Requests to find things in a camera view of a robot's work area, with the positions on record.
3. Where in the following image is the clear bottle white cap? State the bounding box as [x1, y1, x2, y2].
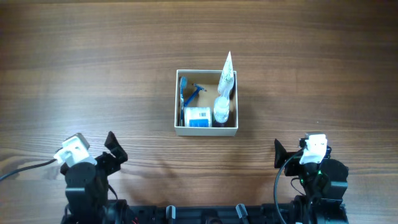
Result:
[213, 90, 230, 128]

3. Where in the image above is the white cotton swab tub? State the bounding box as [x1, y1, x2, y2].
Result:
[184, 107, 212, 128]

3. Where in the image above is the white bamboo print tube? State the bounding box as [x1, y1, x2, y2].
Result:
[218, 52, 234, 95]

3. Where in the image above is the blue white toothbrush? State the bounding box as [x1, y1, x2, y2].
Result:
[179, 77, 187, 126]

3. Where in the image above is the blue disposable razor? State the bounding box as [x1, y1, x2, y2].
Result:
[183, 83, 206, 107]

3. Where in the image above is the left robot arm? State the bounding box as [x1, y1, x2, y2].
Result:
[53, 131, 128, 223]

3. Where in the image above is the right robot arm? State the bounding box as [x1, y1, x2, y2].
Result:
[273, 138, 349, 223]

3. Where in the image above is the white open cardboard box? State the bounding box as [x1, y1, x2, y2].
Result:
[174, 69, 239, 136]

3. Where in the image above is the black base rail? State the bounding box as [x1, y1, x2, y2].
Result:
[60, 203, 348, 224]

